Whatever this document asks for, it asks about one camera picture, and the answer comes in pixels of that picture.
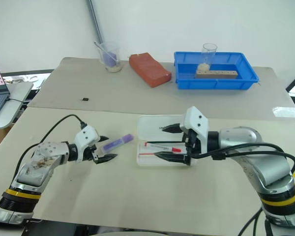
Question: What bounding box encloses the translucent white pencil case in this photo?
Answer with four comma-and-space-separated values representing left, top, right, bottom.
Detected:
136, 115, 195, 167

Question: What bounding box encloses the glass stirring rod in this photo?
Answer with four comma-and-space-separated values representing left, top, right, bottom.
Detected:
93, 40, 119, 62

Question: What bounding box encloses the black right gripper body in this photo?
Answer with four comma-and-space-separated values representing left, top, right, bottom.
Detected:
182, 130, 203, 166

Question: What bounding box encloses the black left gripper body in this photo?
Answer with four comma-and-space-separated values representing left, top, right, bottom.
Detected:
84, 144, 99, 165

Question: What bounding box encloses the white marker with red cap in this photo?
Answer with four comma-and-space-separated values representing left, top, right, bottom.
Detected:
143, 142, 182, 153

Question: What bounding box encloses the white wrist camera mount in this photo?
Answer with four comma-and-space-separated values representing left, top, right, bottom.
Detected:
74, 124, 100, 154
180, 106, 210, 148

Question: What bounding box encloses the purple marker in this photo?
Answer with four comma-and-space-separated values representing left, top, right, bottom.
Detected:
100, 133, 134, 153

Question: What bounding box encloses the thin black pen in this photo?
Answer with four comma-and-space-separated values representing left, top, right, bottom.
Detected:
146, 140, 185, 144

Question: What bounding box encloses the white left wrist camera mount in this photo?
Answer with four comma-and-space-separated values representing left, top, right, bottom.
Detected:
74, 124, 100, 154

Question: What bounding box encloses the grey side table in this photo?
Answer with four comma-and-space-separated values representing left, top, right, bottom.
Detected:
0, 81, 34, 130

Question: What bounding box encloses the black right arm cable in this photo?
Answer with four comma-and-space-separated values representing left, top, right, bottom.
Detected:
191, 143, 295, 178

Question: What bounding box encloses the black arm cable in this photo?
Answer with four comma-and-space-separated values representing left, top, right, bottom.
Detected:
14, 114, 89, 178
191, 143, 295, 178

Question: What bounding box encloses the black laptop cable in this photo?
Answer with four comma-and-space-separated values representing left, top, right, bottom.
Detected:
8, 97, 28, 104

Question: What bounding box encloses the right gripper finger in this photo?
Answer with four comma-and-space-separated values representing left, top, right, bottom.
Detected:
162, 123, 181, 134
153, 151, 188, 165

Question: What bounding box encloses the corrugated metal conduit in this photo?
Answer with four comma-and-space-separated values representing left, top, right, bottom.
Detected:
87, 0, 104, 44

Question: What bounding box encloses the blue plastic bin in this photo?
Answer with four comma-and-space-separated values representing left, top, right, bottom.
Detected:
174, 51, 260, 90

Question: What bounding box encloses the red brick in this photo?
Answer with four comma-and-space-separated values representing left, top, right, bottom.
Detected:
128, 52, 173, 89

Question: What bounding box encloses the glass beaker with stirrer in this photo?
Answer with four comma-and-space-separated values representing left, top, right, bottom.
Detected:
96, 41, 123, 73

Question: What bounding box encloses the wooden block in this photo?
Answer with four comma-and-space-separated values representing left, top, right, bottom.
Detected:
194, 69, 238, 80

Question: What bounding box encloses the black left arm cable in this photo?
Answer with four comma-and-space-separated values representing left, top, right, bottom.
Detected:
14, 114, 89, 178

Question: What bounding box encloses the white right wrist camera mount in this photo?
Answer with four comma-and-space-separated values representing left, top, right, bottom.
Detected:
180, 106, 210, 148

